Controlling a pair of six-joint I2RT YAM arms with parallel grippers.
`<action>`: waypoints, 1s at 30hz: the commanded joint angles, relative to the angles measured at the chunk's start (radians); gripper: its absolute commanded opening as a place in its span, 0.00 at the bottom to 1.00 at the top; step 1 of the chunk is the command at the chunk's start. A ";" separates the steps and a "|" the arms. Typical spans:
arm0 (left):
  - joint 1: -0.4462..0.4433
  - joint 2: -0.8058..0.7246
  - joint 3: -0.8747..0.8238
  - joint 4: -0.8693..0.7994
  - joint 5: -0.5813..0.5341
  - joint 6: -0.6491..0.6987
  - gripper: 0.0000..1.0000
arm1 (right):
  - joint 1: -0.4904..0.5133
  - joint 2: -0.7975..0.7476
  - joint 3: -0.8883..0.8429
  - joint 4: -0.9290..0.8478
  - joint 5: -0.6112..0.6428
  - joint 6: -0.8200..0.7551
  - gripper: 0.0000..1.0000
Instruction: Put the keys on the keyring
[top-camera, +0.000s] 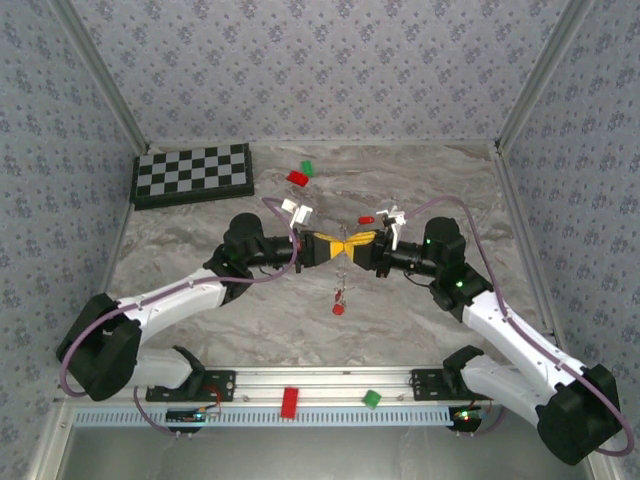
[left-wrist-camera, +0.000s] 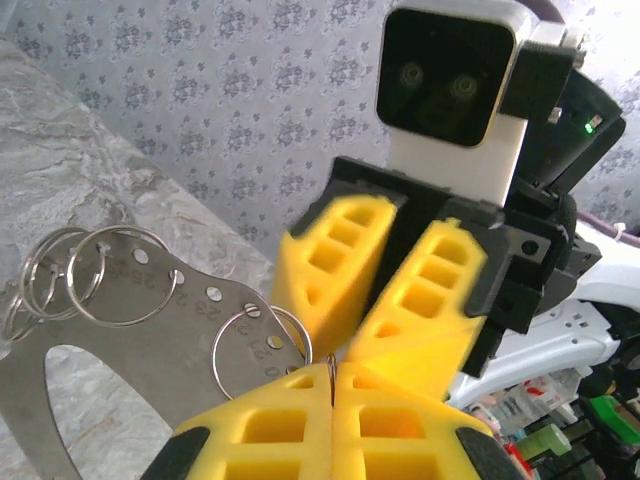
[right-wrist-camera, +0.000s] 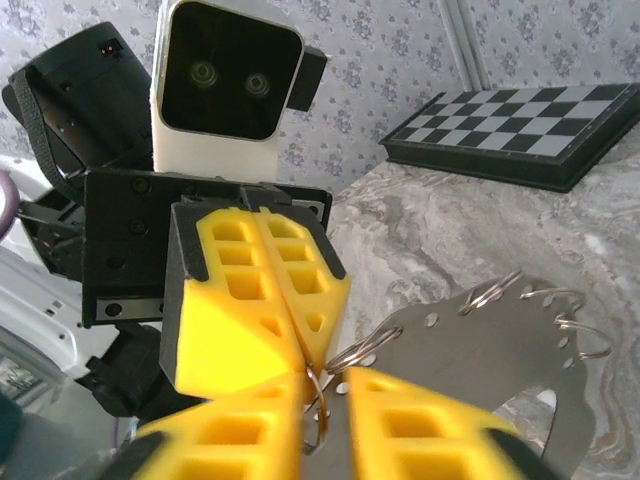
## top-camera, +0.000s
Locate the long red toy brick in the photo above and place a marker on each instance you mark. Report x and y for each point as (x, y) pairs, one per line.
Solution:
(289, 402)

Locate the square green toy brick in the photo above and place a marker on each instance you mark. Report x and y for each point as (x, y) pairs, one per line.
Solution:
(371, 399)

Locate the black grey checkerboard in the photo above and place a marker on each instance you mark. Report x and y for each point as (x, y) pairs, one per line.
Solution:
(192, 170)

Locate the aluminium side rail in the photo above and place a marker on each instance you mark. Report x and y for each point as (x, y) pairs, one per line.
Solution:
(517, 215)
(120, 230)

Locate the right aluminium frame post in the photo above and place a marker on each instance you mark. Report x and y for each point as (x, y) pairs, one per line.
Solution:
(545, 65)

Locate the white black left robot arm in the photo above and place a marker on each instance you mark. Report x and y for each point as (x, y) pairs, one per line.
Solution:
(165, 305)

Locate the left aluminium side rail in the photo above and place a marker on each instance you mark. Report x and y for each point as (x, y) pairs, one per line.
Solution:
(120, 230)

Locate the aluminium frame post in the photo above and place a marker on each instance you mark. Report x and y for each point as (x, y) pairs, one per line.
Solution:
(100, 70)
(545, 65)

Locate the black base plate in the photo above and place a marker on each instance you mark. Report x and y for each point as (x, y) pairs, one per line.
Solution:
(425, 385)
(220, 387)

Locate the left circuit board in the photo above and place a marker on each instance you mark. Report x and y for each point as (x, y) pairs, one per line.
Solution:
(185, 415)

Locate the small red toy brick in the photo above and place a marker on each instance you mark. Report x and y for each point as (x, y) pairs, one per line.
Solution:
(297, 177)

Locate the red key tag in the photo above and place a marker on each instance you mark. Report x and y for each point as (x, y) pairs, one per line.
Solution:
(338, 310)
(366, 220)

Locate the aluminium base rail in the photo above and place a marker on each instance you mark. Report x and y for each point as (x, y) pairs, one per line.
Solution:
(320, 382)

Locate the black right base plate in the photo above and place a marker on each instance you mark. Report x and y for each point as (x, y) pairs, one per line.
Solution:
(425, 385)

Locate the flat green toy brick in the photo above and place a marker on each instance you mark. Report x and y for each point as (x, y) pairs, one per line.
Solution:
(306, 167)

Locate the circuit board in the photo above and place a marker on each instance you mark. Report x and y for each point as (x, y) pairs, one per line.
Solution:
(185, 415)
(467, 415)

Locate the grey metal panel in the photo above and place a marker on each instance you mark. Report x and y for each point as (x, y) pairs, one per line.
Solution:
(320, 455)

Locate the right circuit board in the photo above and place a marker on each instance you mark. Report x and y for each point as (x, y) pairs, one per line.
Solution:
(467, 415)

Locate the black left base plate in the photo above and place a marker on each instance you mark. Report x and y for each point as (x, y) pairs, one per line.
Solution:
(220, 387)

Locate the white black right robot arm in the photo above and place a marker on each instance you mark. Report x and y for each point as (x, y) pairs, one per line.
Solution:
(515, 340)

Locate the left aluminium frame post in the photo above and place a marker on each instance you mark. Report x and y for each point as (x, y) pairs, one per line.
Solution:
(100, 70)

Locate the right aluminium side rail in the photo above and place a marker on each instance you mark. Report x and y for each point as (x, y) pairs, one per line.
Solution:
(517, 215)

